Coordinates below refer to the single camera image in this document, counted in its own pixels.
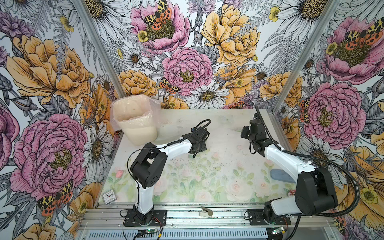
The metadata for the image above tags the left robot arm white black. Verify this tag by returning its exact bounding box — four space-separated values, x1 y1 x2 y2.
130 127 210 215

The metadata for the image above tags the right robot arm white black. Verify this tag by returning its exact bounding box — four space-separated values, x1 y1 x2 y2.
241 119 338 224

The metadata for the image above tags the white trash bin plastic liner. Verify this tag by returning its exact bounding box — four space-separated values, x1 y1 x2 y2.
110 95 161 146

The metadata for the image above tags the small white clock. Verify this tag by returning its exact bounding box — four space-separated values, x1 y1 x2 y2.
102 189 117 205

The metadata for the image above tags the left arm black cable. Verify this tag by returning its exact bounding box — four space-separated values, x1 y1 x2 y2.
126 119 212 193

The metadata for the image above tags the small beige clip on rail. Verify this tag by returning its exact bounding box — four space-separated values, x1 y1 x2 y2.
199 206 213 218

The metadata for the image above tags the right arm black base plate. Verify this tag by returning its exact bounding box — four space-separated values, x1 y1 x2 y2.
244 209 292 226

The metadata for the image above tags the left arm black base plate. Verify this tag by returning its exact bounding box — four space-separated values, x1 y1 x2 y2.
124 209 168 227

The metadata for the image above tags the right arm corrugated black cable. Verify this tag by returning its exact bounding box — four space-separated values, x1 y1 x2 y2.
254 104 361 240

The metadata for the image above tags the aluminium rail frame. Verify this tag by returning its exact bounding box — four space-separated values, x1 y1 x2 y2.
75 203 342 240

